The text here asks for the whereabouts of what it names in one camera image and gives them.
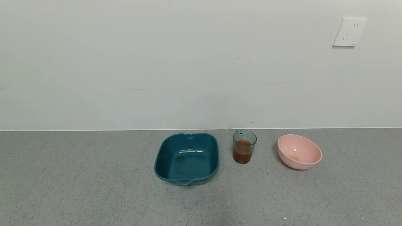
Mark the ribbed clear blue cup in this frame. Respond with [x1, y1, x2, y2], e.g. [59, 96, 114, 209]
[233, 130, 257, 164]

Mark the orange brown liquid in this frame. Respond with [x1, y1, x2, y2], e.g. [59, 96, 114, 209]
[233, 140, 253, 164]

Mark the teal plastic basin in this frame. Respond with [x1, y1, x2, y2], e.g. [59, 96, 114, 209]
[154, 132, 220, 186]

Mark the pink bowl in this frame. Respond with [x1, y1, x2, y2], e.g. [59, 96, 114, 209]
[277, 134, 323, 170]

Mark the white wall socket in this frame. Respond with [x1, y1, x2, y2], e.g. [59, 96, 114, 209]
[333, 18, 367, 47]

